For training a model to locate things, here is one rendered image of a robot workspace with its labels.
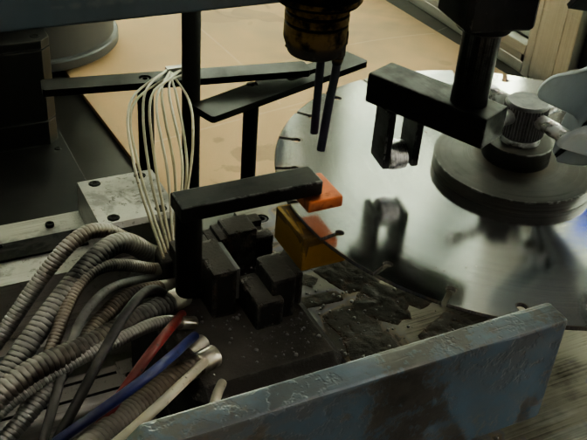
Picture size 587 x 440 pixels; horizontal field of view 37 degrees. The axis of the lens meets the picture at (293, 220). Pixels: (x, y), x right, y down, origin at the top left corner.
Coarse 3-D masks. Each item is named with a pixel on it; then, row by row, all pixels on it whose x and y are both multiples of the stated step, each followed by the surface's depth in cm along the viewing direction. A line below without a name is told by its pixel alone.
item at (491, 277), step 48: (336, 96) 69; (288, 144) 62; (336, 144) 63; (432, 144) 64; (384, 192) 58; (432, 192) 58; (336, 240) 53; (384, 240) 53; (432, 240) 54; (480, 240) 54; (528, 240) 54; (576, 240) 55; (432, 288) 50; (480, 288) 50; (528, 288) 50; (576, 288) 51
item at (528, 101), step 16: (496, 96) 60; (512, 96) 59; (528, 96) 59; (512, 112) 58; (528, 112) 57; (544, 112) 58; (512, 128) 58; (528, 128) 58; (544, 128) 57; (560, 128) 56; (512, 144) 59; (528, 144) 59
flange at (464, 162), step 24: (456, 144) 62; (504, 144) 59; (552, 144) 60; (456, 168) 59; (480, 168) 59; (504, 168) 59; (528, 168) 59; (552, 168) 60; (576, 168) 60; (456, 192) 59; (480, 192) 57; (504, 192) 57; (528, 192) 57; (552, 192) 57; (576, 192) 58
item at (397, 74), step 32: (480, 64) 50; (384, 96) 55; (416, 96) 53; (448, 96) 53; (480, 96) 51; (384, 128) 56; (416, 128) 56; (448, 128) 53; (480, 128) 51; (384, 160) 56; (416, 160) 57
